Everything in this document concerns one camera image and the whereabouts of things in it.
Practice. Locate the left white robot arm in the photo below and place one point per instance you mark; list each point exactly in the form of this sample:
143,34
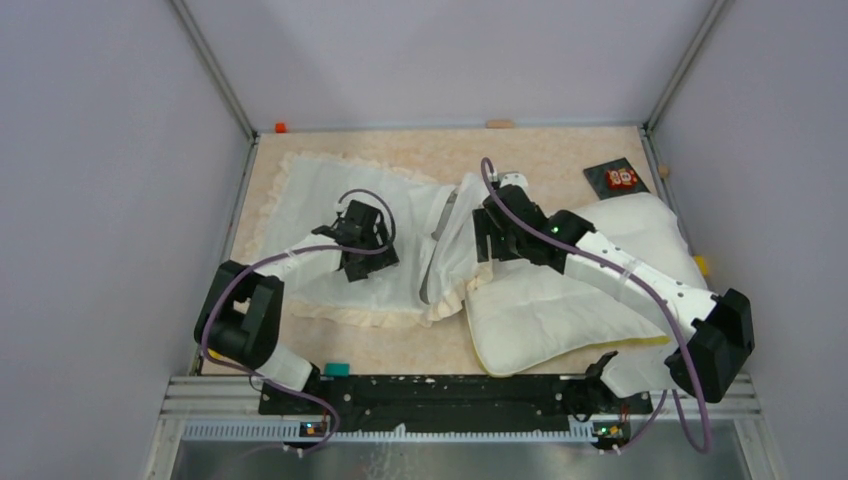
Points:
239,323

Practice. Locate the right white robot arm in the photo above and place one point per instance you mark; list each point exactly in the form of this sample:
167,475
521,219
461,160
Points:
615,274

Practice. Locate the white ruffled pillowcase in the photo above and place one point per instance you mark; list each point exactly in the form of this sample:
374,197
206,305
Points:
434,239

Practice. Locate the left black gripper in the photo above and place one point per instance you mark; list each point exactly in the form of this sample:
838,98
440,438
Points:
356,271

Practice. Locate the yellow small block right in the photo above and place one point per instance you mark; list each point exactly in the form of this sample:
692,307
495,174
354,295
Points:
702,265

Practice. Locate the white pillow yellow edge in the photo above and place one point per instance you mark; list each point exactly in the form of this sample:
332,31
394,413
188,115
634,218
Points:
533,318

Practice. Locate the white cable duct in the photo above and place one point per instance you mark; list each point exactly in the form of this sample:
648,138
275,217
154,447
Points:
295,432

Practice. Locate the aluminium frame rail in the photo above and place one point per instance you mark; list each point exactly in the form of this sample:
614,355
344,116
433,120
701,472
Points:
211,66

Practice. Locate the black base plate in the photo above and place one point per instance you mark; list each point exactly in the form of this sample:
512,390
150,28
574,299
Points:
455,403

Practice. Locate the dark lego baseplate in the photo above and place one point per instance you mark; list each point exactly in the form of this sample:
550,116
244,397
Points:
596,177

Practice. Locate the teal small block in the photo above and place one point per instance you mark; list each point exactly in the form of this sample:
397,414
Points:
337,369

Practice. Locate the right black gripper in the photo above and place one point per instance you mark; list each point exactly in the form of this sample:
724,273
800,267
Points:
485,226

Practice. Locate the wooden peg back edge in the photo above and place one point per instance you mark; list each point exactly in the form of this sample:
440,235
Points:
499,124

